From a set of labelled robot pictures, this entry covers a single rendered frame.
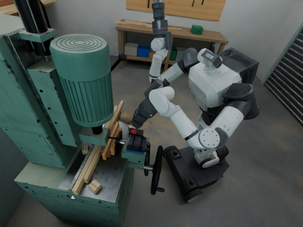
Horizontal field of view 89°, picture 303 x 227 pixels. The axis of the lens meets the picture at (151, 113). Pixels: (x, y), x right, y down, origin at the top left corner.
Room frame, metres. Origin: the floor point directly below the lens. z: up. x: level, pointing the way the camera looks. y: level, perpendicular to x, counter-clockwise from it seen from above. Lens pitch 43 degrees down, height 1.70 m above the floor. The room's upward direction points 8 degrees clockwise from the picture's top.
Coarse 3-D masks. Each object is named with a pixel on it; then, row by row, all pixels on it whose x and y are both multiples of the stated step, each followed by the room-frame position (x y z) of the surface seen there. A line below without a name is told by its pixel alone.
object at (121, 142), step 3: (120, 132) 0.56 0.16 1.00; (120, 135) 0.54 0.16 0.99; (120, 138) 0.54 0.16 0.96; (117, 141) 0.49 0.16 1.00; (120, 141) 0.52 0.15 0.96; (123, 141) 0.52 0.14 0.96; (126, 141) 0.53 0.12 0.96; (117, 144) 0.48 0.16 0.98; (120, 144) 0.53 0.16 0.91; (123, 144) 0.51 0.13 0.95; (117, 147) 0.48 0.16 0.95; (117, 150) 0.48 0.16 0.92
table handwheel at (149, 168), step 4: (160, 148) 0.53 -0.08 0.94; (160, 152) 0.49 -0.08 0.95; (156, 156) 0.58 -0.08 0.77; (160, 156) 0.47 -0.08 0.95; (156, 160) 0.56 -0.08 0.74; (160, 160) 0.44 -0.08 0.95; (144, 164) 0.47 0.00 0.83; (148, 164) 0.48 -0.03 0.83; (156, 164) 0.42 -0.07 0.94; (160, 164) 0.42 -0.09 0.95; (144, 168) 0.45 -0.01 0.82; (148, 168) 0.46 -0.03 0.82; (152, 168) 0.46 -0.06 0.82; (156, 168) 0.40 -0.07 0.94; (160, 168) 0.41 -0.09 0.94; (152, 172) 0.44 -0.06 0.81; (156, 172) 0.39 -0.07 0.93; (160, 172) 0.39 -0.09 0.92; (152, 176) 0.48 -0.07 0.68; (156, 176) 0.37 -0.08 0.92; (152, 180) 0.45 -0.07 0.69; (156, 180) 0.36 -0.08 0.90; (152, 184) 0.41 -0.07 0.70; (156, 184) 0.34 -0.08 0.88; (152, 188) 0.33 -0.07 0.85; (156, 188) 0.33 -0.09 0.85; (152, 192) 0.32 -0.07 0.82
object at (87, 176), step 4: (120, 104) 0.86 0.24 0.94; (120, 108) 0.83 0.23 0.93; (116, 112) 0.78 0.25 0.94; (116, 116) 0.74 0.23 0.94; (112, 120) 0.69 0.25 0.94; (116, 120) 0.73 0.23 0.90; (112, 124) 0.66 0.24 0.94; (100, 148) 0.47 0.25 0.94; (96, 152) 0.44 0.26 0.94; (100, 152) 0.45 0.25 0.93; (96, 156) 0.42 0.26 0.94; (100, 156) 0.44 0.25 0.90; (92, 160) 0.39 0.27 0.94; (96, 160) 0.40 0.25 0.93; (92, 164) 0.37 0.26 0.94; (96, 164) 0.39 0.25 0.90; (88, 168) 0.35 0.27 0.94; (92, 168) 0.35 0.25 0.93; (88, 172) 0.33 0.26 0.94; (92, 172) 0.34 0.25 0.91; (84, 176) 0.31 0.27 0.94; (88, 176) 0.31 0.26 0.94; (84, 180) 0.29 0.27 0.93; (88, 180) 0.30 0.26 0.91
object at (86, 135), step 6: (84, 132) 0.46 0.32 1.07; (90, 132) 0.47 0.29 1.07; (102, 132) 0.48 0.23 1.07; (108, 132) 0.50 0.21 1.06; (84, 138) 0.45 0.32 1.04; (90, 138) 0.45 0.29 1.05; (96, 138) 0.45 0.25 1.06; (102, 138) 0.45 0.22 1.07; (96, 144) 0.45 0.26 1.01; (102, 144) 0.45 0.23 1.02
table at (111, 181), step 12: (120, 156) 0.46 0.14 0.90; (96, 168) 0.37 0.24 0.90; (108, 168) 0.38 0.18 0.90; (120, 168) 0.39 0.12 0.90; (96, 180) 0.31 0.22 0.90; (108, 180) 0.32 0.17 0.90; (120, 180) 0.33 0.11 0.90; (84, 192) 0.25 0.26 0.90; (108, 192) 0.26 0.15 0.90; (108, 204) 0.23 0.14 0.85
